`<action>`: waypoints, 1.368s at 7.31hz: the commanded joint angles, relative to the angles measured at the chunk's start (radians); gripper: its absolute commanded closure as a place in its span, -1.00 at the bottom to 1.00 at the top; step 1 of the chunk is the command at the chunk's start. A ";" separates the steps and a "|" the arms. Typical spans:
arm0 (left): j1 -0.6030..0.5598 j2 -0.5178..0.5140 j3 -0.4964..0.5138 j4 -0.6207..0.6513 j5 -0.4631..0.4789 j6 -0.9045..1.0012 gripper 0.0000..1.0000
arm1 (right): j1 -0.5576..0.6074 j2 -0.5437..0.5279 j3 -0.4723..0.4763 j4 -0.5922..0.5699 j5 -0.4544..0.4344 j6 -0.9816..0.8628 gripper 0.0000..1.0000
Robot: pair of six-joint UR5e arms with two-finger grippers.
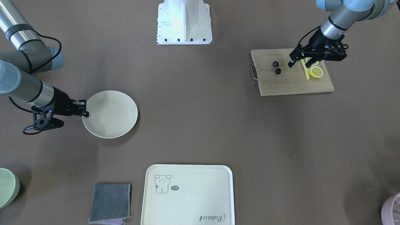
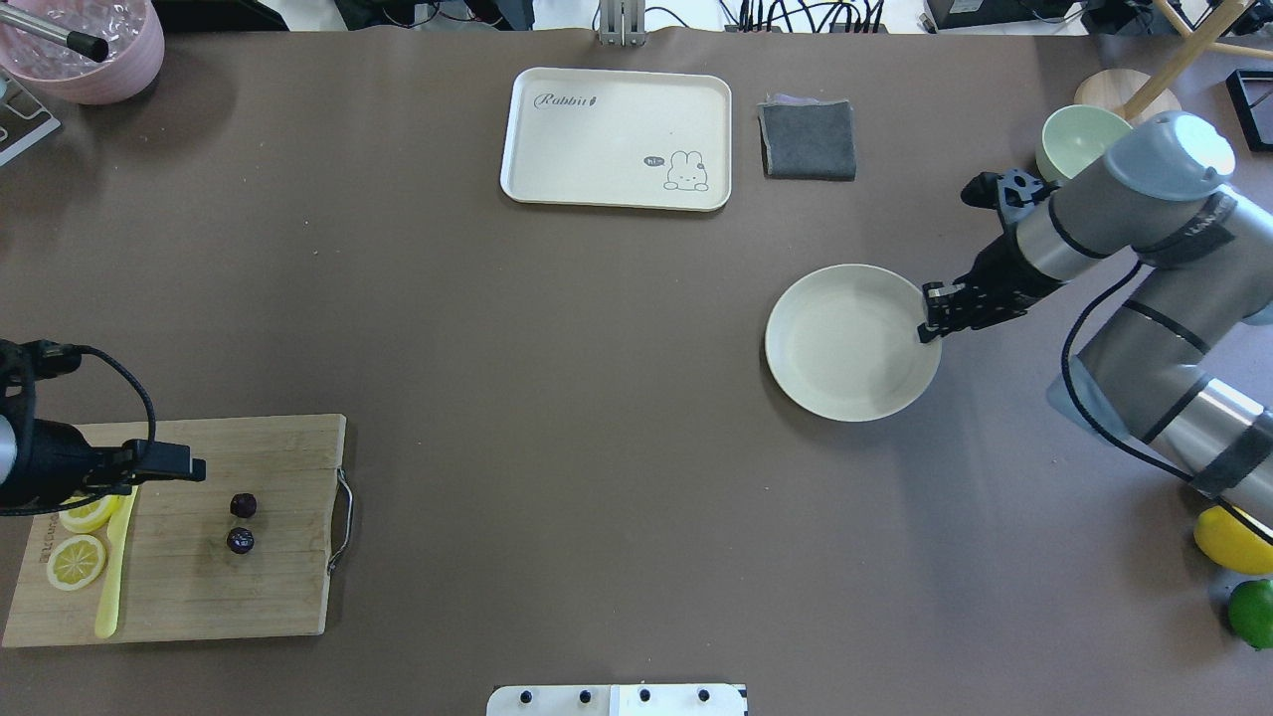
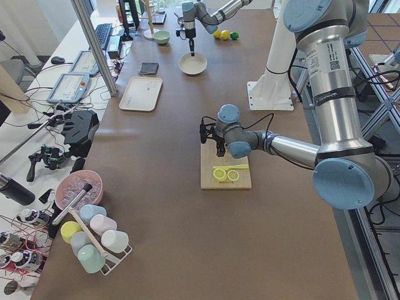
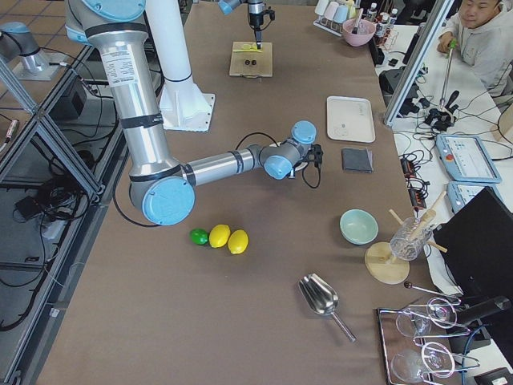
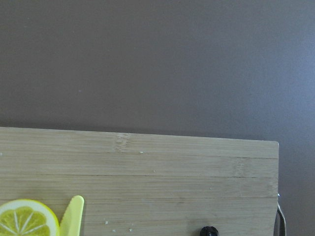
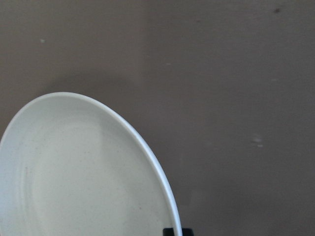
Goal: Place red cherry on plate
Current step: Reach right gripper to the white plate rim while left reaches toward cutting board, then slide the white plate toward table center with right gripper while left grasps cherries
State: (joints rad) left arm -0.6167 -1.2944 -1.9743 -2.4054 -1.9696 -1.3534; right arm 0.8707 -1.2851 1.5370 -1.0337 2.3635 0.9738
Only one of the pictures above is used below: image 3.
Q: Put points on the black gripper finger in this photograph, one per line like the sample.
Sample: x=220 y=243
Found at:
x=220 y=150
x=191 y=47

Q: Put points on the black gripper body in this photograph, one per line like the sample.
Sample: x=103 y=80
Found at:
x=219 y=141
x=189 y=34

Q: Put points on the cream round plate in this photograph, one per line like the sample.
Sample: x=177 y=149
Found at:
x=192 y=65

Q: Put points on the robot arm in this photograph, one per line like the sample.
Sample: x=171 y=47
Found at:
x=198 y=10
x=346 y=173

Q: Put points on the cream rabbit tray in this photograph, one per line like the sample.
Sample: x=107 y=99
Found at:
x=141 y=94

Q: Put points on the yellow plastic knife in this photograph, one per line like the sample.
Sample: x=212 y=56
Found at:
x=238 y=166

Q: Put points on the bamboo cutting board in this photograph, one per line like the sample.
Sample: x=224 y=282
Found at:
x=209 y=159

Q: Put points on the lemon slice upper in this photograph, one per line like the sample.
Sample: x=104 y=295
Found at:
x=219 y=175

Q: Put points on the lemon slice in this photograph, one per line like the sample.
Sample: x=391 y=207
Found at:
x=219 y=175
x=233 y=175

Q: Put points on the yellow lemon outer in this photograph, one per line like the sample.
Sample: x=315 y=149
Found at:
x=217 y=34

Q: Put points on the green bowl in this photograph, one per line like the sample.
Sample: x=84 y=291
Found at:
x=162 y=37

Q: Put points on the lemon slice lower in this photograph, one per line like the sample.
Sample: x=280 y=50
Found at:
x=233 y=175

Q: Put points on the yellow lemon near lime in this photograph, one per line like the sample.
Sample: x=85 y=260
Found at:
x=225 y=35

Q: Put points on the wooden cup stand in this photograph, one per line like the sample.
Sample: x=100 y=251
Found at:
x=148 y=33

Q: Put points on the green lime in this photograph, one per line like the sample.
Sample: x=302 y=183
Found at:
x=234 y=35

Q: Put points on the grey folded cloth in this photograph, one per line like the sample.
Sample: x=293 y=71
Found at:
x=149 y=68

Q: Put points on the black monitor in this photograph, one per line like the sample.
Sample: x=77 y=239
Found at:
x=130 y=18

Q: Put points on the black keyboard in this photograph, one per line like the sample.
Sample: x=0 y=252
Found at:
x=103 y=32

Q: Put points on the teach pendant far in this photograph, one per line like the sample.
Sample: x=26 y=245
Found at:
x=85 y=63

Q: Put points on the teach pendant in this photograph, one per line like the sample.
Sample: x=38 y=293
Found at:
x=69 y=88
x=85 y=63

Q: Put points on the teach pendant near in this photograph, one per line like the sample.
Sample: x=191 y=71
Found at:
x=69 y=88

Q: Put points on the pastel cup rack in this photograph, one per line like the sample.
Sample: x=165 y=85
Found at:
x=93 y=257

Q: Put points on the pink ice bowl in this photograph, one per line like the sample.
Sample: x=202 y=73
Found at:
x=74 y=183

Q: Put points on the black thermos bottle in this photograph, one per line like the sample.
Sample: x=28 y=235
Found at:
x=15 y=191

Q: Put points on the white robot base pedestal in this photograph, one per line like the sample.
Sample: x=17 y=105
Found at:
x=272 y=91

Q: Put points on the aluminium frame post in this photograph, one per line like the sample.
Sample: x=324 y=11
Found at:
x=91 y=38

